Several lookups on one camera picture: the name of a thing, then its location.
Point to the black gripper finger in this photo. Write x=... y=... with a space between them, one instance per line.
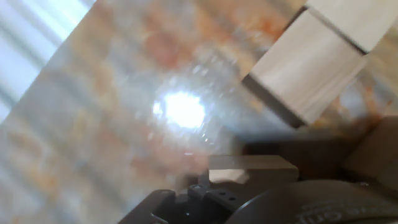
x=255 y=174

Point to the orange grey marble mat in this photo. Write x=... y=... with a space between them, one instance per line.
x=93 y=140

